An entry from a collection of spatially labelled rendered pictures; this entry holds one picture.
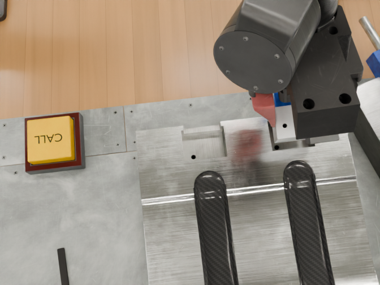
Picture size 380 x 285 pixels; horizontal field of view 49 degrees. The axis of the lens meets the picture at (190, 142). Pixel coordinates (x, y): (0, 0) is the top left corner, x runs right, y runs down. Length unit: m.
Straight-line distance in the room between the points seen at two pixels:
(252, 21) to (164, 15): 0.44
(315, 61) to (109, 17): 0.44
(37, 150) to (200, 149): 0.22
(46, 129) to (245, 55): 0.39
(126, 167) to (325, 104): 0.37
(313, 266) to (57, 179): 0.36
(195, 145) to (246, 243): 0.14
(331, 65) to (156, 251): 0.29
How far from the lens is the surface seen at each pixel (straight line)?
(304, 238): 0.53
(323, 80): 0.33
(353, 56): 0.41
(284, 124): 0.48
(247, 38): 0.27
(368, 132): 0.62
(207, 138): 0.55
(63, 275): 0.61
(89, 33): 0.70
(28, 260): 0.63
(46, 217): 0.63
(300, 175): 0.53
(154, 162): 0.52
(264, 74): 0.29
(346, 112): 0.32
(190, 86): 0.64
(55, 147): 0.60
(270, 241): 0.51
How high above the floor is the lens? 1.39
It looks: 75 degrees down
